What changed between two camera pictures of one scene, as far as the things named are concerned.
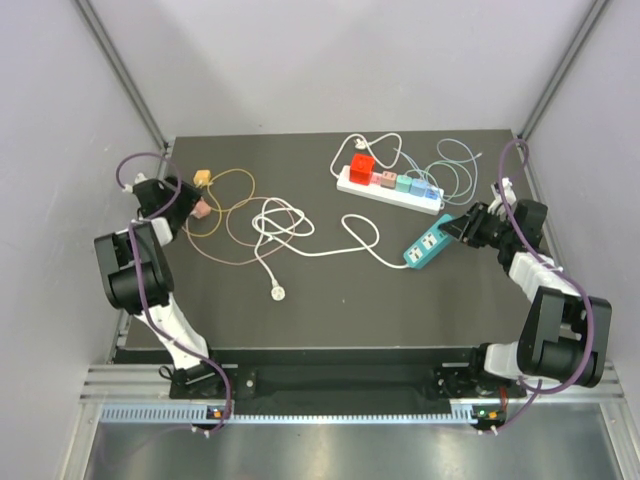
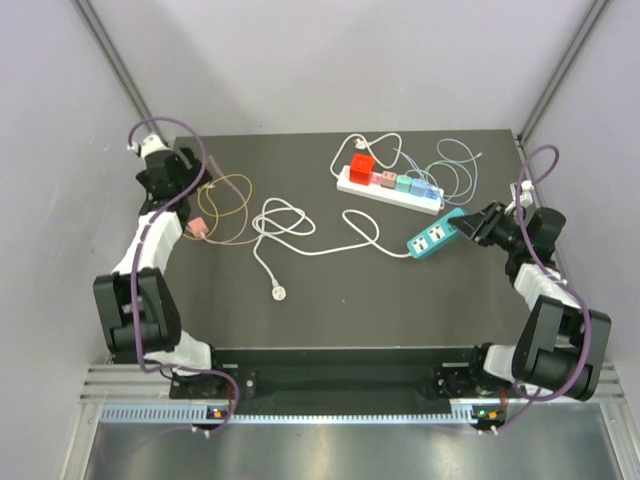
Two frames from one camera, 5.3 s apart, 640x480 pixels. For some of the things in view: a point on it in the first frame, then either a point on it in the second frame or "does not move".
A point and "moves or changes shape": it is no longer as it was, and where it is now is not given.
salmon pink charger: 202,209 moves or changes shape
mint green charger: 403,183 does not move
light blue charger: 418,187 does not move
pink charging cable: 241,243 to 232,239
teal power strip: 427,246 moves or changes shape
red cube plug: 361,169 does not move
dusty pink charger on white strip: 388,179 does not move
